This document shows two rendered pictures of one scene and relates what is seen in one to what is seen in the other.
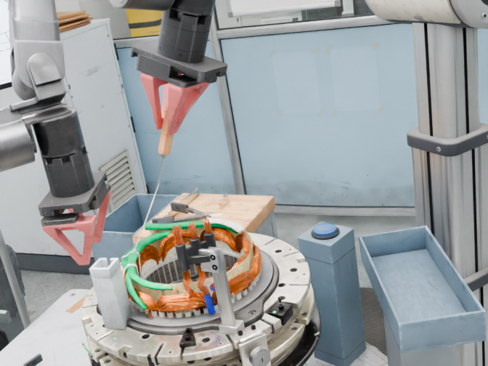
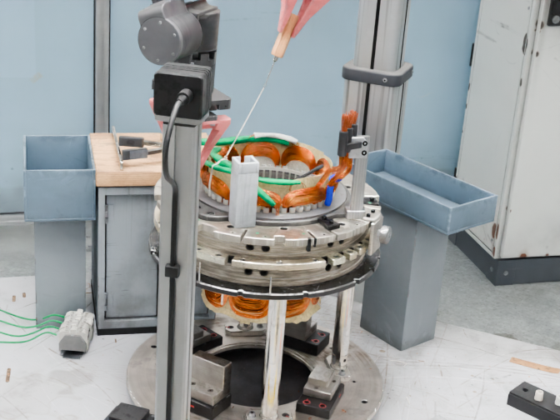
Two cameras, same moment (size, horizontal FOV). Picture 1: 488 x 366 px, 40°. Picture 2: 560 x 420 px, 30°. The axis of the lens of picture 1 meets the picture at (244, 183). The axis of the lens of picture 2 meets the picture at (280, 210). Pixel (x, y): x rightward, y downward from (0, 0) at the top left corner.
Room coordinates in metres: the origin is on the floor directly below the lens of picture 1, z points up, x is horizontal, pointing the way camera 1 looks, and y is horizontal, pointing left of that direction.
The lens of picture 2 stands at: (-0.22, 1.00, 1.63)
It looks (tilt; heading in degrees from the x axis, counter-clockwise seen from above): 22 degrees down; 318
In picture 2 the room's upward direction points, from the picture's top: 4 degrees clockwise
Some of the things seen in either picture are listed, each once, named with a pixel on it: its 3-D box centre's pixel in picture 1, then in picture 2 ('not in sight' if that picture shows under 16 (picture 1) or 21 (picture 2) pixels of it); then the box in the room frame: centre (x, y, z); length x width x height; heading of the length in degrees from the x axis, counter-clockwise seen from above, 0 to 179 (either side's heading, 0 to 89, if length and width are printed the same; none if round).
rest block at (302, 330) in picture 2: not in sight; (296, 317); (0.85, -0.02, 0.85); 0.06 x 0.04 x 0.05; 23
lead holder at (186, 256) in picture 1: (197, 250); (347, 139); (0.69, 0.07, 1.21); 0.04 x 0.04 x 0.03; 67
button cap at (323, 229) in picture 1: (324, 229); not in sight; (1.02, -0.12, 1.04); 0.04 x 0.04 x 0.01
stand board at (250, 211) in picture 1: (205, 221); (154, 157); (1.11, 0.08, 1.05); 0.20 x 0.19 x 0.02; 62
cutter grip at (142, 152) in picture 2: (163, 221); (134, 153); (1.06, 0.15, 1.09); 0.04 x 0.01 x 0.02; 77
